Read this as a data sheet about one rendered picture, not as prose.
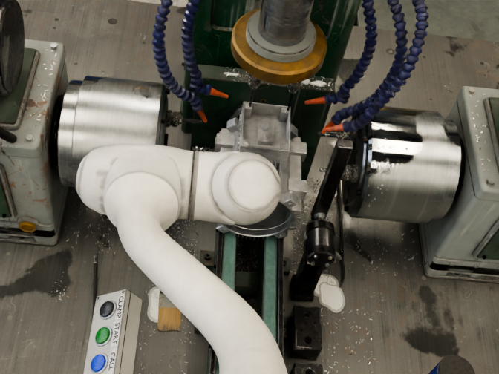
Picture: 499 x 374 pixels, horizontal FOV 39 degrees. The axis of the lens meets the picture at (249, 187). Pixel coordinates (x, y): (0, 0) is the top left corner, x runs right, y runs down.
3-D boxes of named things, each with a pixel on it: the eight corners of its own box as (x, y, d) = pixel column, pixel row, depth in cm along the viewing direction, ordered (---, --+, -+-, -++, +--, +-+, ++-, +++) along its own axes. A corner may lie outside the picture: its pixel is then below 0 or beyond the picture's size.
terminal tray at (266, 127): (237, 122, 153) (241, 100, 147) (286, 128, 154) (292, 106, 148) (235, 167, 146) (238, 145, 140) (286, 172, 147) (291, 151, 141)
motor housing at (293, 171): (213, 162, 165) (220, 109, 150) (293, 171, 166) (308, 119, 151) (206, 236, 154) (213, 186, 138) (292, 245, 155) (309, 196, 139)
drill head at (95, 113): (27, 119, 166) (10, 41, 146) (182, 135, 169) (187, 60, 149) (3, 208, 152) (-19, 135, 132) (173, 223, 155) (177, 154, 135)
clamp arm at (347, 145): (310, 210, 152) (336, 136, 131) (324, 211, 152) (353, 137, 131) (311, 224, 150) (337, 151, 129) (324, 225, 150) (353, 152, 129)
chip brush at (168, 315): (161, 249, 164) (161, 247, 163) (183, 250, 165) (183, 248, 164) (157, 332, 152) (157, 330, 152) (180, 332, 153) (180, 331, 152)
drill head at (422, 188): (305, 147, 172) (326, 75, 151) (468, 162, 175) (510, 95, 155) (307, 234, 157) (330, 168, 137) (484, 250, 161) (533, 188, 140)
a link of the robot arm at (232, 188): (277, 162, 112) (194, 154, 111) (291, 148, 97) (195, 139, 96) (272, 229, 111) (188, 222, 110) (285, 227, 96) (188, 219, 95)
